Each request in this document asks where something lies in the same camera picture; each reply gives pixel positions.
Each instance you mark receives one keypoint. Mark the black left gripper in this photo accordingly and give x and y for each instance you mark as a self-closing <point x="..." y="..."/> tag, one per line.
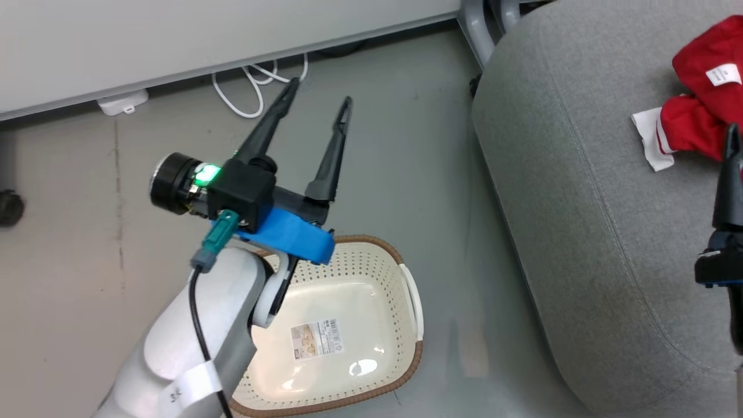
<point x="241" y="191"/>

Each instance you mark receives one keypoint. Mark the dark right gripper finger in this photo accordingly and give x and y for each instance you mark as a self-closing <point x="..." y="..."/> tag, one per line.
<point x="731" y="186"/>

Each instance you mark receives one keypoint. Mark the red garment with printed letters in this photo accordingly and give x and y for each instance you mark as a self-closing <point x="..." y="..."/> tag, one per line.
<point x="705" y="52"/>

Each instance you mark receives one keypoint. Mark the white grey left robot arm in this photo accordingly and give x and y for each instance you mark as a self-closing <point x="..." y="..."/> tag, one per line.
<point x="191" y="325"/>

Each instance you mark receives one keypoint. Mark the grey fabric sofa seat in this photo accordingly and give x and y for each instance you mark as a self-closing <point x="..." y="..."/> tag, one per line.
<point x="592" y="220"/>

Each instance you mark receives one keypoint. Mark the cream perforated laundry basket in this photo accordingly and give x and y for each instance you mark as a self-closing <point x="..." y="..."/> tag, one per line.
<point x="348" y="290"/>

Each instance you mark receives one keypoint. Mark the paper sticker in basket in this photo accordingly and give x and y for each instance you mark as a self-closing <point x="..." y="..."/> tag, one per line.
<point x="317" y="339"/>

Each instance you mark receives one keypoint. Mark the wide white partition panel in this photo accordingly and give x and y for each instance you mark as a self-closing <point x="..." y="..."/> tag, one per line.
<point x="203" y="35"/>

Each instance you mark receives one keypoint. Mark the white power strip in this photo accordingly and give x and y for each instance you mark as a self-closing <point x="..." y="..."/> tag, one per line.
<point x="122" y="101"/>

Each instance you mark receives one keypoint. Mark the black caster wheel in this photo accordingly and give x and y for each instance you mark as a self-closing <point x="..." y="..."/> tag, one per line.
<point x="10" y="208"/>

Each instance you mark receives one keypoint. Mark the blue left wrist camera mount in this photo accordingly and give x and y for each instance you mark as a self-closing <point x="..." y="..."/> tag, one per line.
<point x="290" y="235"/>

